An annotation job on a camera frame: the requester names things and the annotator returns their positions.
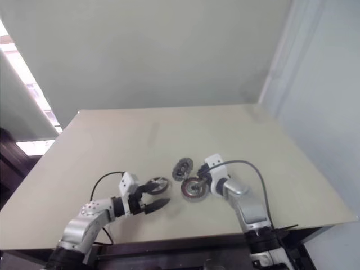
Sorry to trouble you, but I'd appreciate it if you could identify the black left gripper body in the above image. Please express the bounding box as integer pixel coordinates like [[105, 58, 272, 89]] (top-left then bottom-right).
[[128, 191, 148, 216]]

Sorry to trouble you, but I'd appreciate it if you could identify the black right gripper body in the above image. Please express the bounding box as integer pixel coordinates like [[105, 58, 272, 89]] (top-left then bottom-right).
[[196, 165, 212, 182]]

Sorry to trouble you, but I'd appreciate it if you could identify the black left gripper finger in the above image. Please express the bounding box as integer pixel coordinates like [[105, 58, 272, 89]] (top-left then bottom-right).
[[144, 197, 172, 215], [137, 181, 164, 196]]

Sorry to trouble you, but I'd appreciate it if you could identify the round grey motor housing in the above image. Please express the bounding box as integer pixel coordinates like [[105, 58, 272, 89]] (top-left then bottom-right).
[[181, 176, 211, 202]]

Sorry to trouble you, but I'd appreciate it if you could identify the round spoked metal rotor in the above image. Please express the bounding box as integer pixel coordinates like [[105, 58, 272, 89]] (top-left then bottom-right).
[[146, 176, 172, 196]]

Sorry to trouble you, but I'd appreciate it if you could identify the grey roller blind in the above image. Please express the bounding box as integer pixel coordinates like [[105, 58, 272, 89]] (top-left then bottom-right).
[[0, 50, 59, 141]]

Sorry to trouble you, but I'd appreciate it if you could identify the bright window strip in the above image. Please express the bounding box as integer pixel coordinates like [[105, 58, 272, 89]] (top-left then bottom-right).
[[0, 19, 64, 156]]

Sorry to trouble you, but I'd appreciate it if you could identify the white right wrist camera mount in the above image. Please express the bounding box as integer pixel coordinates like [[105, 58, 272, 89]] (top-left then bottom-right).
[[204, 153, 229, 195]]

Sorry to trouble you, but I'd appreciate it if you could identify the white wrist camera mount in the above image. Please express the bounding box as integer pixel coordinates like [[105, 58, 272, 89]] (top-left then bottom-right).
[[118, 172, 140, 217], [204, 153, 229, 195]]

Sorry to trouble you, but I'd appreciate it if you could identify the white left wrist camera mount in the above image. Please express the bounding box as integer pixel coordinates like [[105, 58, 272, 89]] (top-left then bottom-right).
[[118, 172, 140, 217]]

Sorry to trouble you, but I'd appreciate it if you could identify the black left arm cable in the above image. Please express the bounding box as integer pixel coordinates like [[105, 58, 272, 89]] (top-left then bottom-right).
[[90, 170, 127, 246]]

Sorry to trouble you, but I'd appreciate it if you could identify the dark table frame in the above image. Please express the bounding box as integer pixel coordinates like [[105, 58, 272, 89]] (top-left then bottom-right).
[[0, 224, 333, 270]]

